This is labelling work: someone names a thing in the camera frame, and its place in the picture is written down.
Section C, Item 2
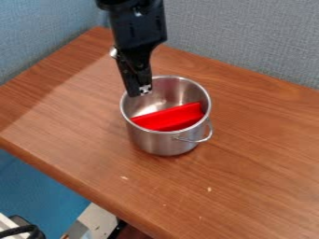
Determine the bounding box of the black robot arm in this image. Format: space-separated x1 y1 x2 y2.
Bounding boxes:
96 0 166 97

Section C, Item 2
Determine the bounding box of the stainless steel pot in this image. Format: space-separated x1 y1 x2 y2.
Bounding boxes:
120 76 213 156

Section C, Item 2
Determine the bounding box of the red rectangular block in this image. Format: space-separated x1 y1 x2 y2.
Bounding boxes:
130 102 204 132

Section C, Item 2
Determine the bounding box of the white table leg frame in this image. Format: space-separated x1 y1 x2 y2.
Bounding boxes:
61 204 118 239

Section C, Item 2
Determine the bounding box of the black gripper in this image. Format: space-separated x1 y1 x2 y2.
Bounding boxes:
98 0 166 97

